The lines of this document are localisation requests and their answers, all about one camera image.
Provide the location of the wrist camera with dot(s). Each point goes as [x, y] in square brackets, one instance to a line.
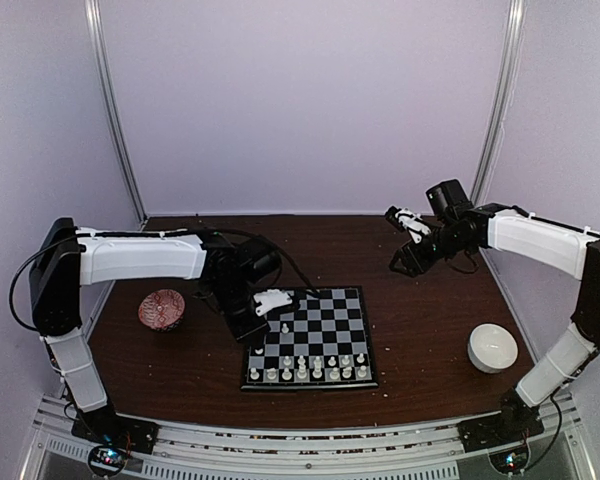
[273, 300]
[404, 220]

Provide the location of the white bowl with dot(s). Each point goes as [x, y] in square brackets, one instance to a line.
[491, 348]

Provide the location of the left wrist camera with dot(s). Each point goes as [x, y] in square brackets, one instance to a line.
[273, 300]

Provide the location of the right aluminium frame post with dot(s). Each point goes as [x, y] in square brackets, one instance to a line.
[502, 99]

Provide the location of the left aluminium frame post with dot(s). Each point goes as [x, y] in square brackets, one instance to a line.
[96, 31]

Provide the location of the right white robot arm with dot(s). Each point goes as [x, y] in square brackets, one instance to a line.
[549, 273]

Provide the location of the red patterned bowl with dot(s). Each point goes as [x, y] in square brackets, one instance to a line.
[162, 310]

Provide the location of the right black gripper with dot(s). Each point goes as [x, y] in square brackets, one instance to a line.
[411, 257]

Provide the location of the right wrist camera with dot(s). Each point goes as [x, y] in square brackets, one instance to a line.
[404, 220]

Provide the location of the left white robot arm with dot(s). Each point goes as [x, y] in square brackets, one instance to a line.
[71, 258]

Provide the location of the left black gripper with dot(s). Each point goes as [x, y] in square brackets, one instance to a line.
[244, 331]

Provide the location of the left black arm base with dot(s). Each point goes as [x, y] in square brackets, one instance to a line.
[116, 439]

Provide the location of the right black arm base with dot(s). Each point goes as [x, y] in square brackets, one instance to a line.
[506, 433]

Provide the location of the black grey chessboard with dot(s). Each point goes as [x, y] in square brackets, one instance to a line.
[333, 324]

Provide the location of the aluminium frame post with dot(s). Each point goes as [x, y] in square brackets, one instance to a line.
[96, 31]
[502, 99]

